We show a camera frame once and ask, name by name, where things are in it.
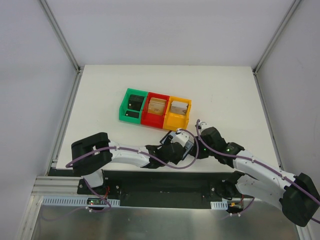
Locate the black leather card holder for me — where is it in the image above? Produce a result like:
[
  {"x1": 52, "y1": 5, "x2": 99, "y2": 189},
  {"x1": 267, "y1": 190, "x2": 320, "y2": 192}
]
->
[{"x1": 159, "y1": 130, "x2": 195, "y2": 164}]

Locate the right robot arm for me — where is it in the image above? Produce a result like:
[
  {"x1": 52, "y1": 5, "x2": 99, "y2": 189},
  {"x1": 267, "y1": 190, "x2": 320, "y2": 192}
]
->
[{"x1": 195, "y1": 120, "x2": 320, "y2": 227}]

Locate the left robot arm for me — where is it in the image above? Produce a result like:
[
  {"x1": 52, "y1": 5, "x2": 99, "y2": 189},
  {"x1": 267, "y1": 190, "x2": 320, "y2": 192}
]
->
[{"x1": 66, "y1": 131, "x2": 194, "y2": 195}]

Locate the silver card stack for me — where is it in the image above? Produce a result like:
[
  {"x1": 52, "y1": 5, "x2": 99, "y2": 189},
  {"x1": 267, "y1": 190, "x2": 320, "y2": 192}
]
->
[{"x1": 170, "y1": 100, "x2": 189, "y2": 116}]

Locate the gold card stack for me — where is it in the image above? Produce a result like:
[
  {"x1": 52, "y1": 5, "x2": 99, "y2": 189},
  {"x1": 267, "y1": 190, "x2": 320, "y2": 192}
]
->
[{"x1": 147, "y1": 97, "x2": 167, "y2": 116}]

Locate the black card stack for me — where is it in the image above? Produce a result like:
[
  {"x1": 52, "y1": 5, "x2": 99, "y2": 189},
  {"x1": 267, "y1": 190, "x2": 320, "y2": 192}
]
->
[{"x1": 127, "y1": 94, "x2": 145, "y2": 111}]

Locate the yellow plastic bin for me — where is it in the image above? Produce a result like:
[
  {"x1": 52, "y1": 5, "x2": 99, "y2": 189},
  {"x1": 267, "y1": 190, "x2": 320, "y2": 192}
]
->
[{"x1": 163, "y1": 96, "x2": 192, "y2": 131}]

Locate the red plastic bin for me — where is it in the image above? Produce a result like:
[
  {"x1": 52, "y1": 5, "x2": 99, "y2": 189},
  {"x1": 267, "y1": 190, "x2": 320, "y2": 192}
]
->
[{"x1": 140, "y1": 92, "x2": 170, "y2": 129}]

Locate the green plastic bin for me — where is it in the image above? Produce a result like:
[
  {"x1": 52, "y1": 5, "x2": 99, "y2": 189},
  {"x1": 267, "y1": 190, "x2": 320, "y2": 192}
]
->
[{"x1": 118, "y1": 88, "x2": 148, "y2": 125}]

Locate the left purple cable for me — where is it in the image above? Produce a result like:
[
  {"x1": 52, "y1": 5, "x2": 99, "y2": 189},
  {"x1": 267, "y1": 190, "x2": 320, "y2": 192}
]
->
[{"x1": 65, "y1": 128, "x2": 200, "y2": 171}]

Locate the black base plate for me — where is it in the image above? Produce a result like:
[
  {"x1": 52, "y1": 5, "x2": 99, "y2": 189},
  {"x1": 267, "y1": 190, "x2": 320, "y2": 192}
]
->
[{"x1": 48, "y1": 167, "x2": 266, "y2": 210}]

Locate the right white cable duct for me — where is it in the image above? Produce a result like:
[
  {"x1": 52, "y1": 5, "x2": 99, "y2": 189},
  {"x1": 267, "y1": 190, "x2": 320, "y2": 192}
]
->
[{"x1": 210, "y1": 200, "x2": 229, "y2": 211}]

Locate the white cable duct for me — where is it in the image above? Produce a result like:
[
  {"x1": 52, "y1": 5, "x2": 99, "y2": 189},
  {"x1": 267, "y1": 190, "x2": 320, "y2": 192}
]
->
[
  {"x1": 42, "y1": 196, "x2": 109, "y2": 208},
  {"x1": 210, "y1": 200, "x2": 229, "y2": 211}
]

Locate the left white cable duct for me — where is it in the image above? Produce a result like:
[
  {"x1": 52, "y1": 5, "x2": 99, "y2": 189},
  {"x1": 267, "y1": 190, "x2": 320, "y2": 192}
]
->
[{"x1": 42, "y1": 196, "x2": 109, "y2": 208}]

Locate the right aluminium frame post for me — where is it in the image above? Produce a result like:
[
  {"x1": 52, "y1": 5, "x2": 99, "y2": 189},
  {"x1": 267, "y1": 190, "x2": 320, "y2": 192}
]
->
[{"x1": 252, "y1": 0, "x2": 304, "y2": 76}]

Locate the aluminium frame post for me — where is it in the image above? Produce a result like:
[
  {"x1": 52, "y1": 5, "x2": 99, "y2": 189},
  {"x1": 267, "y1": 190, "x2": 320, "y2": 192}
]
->
[
  {"x1": 37, "y1": 0, "x2": 81, "y2": 73},
  {"x1": 252, "y1": 0, "x2": 304, "y2": 76}
]

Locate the left aluminium frame post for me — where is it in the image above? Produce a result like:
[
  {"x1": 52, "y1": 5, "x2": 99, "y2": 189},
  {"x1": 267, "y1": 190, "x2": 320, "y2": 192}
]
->
[{"x1": 37, "y1": 0, "x2": 81, "y2": 73}]

